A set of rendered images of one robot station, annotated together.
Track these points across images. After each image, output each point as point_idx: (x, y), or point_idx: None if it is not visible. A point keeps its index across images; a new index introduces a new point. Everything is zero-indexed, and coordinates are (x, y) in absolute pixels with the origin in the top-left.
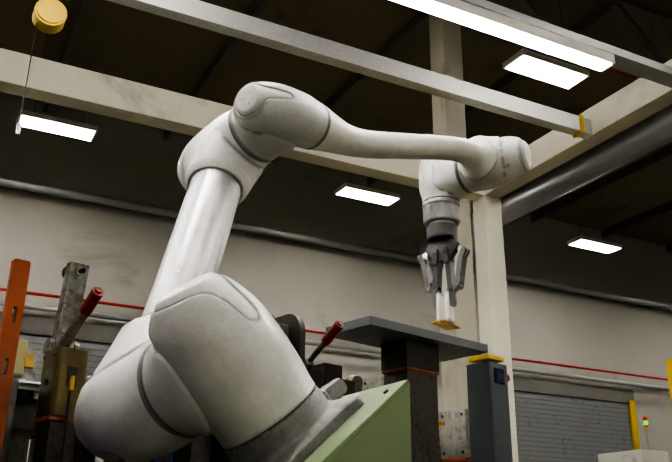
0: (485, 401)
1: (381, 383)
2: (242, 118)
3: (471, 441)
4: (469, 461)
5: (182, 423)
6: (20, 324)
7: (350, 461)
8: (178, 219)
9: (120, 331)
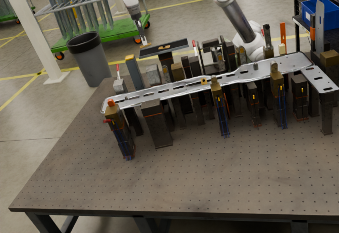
0: (138, 67)
1: (157, 67)
2: None
3: (141, 79)
4: None
5: None
6: (280, 39)
7: None
8: (241, 10)
9: (261, 36)
